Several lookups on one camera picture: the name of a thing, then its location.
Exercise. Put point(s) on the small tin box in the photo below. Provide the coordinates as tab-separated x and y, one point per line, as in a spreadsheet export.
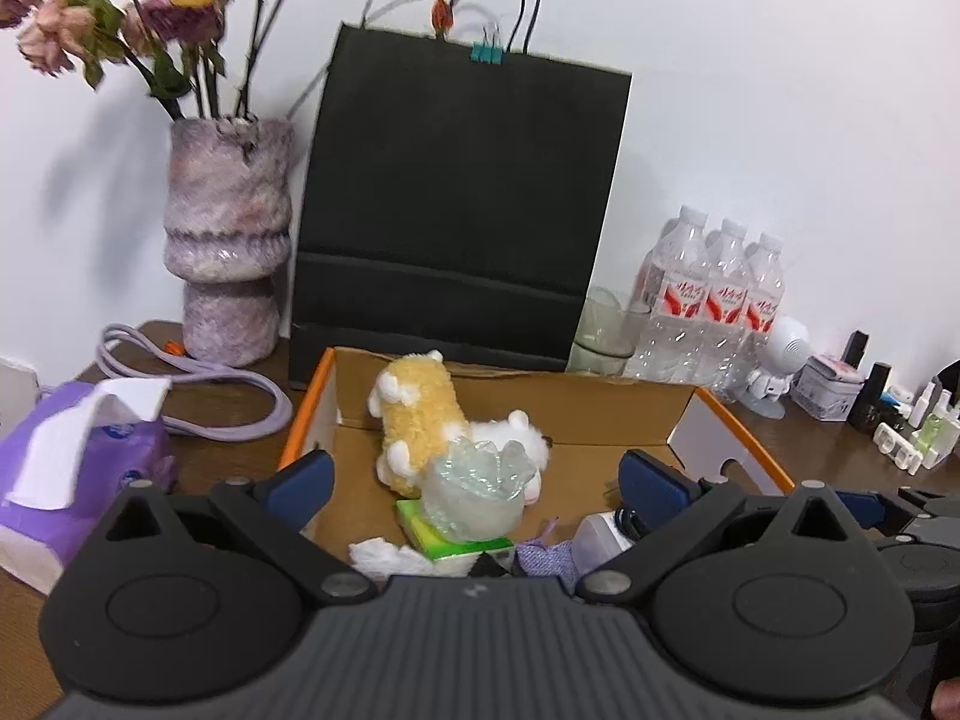
826	389

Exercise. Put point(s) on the white robot figurine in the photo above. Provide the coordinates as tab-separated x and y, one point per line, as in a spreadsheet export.
784	352

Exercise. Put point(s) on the red orange cardboard box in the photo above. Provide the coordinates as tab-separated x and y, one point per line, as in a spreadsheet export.
588	423

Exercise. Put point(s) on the dried pink roses bouquet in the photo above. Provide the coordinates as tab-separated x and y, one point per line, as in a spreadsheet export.
174	45

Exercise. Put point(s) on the yellow white plush toy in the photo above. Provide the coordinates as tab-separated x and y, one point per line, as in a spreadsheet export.
414	398

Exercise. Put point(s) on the middle water bottle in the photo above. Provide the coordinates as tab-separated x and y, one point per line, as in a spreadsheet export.
728	285

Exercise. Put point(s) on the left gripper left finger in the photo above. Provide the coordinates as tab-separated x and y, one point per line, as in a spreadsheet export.
269	518

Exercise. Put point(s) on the black paper bag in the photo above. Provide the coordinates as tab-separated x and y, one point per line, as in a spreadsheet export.
452	205

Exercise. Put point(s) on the person right hand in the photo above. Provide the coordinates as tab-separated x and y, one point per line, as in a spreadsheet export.
945	702

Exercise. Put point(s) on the white tissue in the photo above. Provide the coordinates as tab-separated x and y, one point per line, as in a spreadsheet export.
380	560

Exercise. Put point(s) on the water bottle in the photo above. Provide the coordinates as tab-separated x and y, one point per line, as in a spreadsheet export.
728	285
764	296
669	293

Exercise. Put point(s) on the teal binder clip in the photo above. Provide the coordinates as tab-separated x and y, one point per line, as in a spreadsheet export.
489	50

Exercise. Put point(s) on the clear plastic wipes jar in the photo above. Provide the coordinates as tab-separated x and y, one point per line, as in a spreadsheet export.
598	539

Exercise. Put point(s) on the iridescent plastic flower cup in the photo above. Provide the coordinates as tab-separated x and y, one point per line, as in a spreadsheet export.
474	491

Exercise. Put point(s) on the glass cup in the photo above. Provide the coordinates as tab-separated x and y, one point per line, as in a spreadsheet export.
607	334

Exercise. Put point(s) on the white power strip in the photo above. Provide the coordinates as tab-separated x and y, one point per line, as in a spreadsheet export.
898	448

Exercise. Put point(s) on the purple woven pouch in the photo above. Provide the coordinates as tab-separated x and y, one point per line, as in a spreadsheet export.
542	556

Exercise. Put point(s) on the purple tissue pack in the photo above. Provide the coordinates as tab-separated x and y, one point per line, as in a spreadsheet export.
65	463

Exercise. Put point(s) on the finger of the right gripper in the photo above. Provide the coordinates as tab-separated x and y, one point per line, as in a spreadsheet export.
870	510

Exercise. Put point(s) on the left water bottle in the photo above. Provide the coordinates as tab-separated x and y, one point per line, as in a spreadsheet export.
669	293

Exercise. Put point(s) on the black small clip device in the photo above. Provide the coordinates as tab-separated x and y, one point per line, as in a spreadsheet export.
493	565

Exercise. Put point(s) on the purple ceramic vase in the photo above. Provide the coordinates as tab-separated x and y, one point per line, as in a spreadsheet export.
227	222

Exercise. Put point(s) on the right water bottle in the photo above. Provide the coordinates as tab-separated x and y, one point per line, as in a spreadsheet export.
764	296

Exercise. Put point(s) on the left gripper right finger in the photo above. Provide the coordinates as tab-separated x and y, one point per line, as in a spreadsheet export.
681	519

